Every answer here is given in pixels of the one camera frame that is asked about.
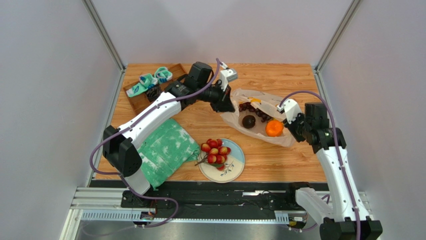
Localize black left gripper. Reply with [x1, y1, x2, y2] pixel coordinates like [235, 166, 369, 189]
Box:
[196, 80, 235, 113]

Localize orange fake tangerine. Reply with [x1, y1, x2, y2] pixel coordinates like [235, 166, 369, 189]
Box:
[265, 119, 284, 137]

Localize translucent white plastic bag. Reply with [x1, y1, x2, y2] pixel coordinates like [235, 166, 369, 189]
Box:
[220, 88, 296, 147]

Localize red fake fruit bunch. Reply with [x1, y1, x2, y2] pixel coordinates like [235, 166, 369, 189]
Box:
[195, 138, 232, 171]

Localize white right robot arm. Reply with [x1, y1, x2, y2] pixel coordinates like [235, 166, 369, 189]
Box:
[277, 99, 383, 240]

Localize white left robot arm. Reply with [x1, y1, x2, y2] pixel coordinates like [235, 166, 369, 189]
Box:
[99, 60, 238, 198]

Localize dark round fake fruit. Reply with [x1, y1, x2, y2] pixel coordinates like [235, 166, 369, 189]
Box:
[241, 115, 256, 129]

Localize dark fake grape bunch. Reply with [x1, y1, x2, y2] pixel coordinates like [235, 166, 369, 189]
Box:
[238, 102, 273, 123]

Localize cream and blue ceramic plate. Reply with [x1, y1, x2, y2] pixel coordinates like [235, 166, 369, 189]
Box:
[198, 138, 246, 184]

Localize green white cloth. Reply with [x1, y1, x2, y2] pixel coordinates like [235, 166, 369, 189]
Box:
[137, 118, 201, 189]

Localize teal white rolled sock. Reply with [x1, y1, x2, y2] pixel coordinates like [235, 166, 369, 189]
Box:
[154, 66, 173, 84]

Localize dark patterned folded sock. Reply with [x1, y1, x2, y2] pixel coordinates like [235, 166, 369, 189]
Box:
[145, 85, 163, 103]

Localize white teal patterned sock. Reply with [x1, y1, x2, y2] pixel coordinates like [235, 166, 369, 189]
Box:
[126, 73, 159, 98]

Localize wooden compartment tray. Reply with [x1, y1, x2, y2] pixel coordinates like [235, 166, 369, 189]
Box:
[122, 63, 187, 116]

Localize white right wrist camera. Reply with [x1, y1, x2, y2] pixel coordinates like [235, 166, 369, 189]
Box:
[276, 98, 302, 124]

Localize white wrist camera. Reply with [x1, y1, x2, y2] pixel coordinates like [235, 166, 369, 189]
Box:
[219, 62, 238, 92]
[276, 98, 302, 124]

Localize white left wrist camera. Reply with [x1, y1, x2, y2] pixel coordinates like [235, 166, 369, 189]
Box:
[219, 62, 238, 92]

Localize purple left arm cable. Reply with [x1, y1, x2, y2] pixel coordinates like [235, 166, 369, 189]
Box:
[89, 58, 222, 229]

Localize aluminium frame rail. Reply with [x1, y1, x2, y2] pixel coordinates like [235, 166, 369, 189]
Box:
[82, 0, 126, 72]

